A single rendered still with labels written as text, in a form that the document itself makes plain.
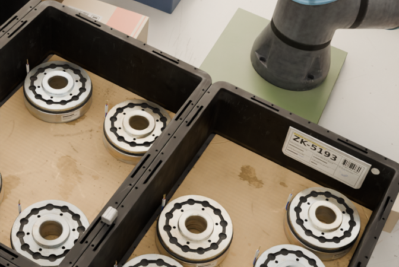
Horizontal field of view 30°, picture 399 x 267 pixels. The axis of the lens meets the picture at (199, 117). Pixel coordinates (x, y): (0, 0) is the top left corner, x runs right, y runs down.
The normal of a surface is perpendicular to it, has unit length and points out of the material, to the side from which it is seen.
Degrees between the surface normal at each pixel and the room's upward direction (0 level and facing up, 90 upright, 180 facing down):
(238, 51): 4
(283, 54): 69
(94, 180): 0
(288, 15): 86
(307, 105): 4
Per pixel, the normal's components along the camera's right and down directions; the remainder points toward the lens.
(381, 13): 0.24, 0.63
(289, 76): -0.14, 0.46
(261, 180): 0.12, -0.65
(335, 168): -0.47, 0.63
